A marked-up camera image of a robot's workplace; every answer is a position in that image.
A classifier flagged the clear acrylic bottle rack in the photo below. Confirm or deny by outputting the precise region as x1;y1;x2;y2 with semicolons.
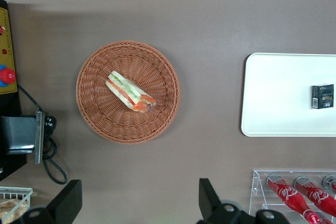
248;169;336;224

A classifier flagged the small black carton box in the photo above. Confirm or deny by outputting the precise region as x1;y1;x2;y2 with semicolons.
311;83;335;110

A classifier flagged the round brown wicker basket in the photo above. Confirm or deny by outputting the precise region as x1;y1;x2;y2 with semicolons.
76;40;181;145

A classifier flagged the bagged bread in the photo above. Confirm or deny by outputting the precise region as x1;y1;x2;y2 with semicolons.
0;198;30;224

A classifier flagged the white wire basket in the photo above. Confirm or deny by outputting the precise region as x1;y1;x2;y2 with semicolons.
0;186;34;224

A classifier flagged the plastic-wrapped sandwich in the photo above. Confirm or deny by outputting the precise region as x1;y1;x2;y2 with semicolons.
105;70;156;113

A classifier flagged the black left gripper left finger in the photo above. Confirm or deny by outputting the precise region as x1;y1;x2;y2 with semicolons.
15;179;83;224

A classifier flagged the black and yellow control box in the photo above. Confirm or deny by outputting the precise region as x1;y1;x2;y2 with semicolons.
0;0;28;182

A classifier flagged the red cola bottle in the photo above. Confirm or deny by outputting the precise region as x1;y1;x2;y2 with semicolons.
293;176;336;218
322;174;336;196
265;173;322;224

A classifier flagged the red emergency stop button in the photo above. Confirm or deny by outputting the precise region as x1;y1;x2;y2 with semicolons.
0;64;17;89

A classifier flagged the grey metal bracket plate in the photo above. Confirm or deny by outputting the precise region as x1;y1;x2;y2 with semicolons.
34;111;46;165

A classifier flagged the black cable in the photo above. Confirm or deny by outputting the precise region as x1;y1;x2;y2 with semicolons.
16;83;69;185

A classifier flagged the white rectangular tray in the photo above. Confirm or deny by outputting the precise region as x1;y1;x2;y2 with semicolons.
240;52;336;138

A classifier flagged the dark grey block housing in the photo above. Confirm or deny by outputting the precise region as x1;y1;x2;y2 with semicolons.
0;115;37;155

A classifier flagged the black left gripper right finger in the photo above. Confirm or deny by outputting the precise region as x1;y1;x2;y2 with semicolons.
196;178;292;224

